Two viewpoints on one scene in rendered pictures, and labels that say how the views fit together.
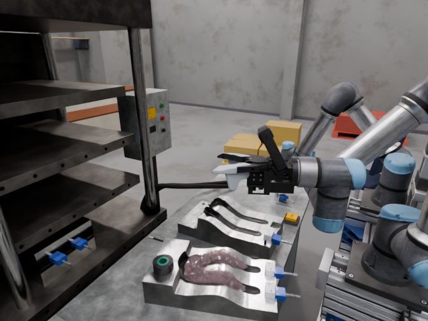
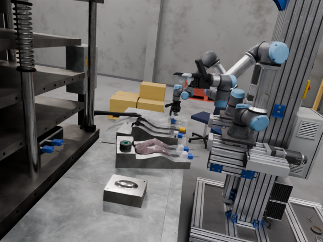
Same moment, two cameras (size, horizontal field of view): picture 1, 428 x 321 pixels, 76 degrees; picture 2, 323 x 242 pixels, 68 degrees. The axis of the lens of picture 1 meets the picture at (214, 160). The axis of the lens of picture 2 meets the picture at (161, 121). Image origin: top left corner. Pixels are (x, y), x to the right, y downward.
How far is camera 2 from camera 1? 0.78 m
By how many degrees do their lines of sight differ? 21
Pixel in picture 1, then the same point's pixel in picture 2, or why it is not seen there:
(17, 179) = (37, 89)
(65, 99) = (57, 42)
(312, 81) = (167, 56)
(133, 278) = (101, 159)
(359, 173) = (234, 79)
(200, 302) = (150, 162)
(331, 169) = (224, 78)
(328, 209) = (222, 96)
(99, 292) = (83, 166)
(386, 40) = (215, 32)
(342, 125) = not seen: hidden behind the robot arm
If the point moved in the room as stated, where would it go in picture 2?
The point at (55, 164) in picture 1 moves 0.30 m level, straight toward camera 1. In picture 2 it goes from (52, 83) to (81, 95)
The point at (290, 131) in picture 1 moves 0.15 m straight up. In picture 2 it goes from (159, 89) to (160, 82)
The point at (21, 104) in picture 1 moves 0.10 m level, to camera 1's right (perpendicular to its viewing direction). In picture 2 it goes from (40, 41) to (59, 42)
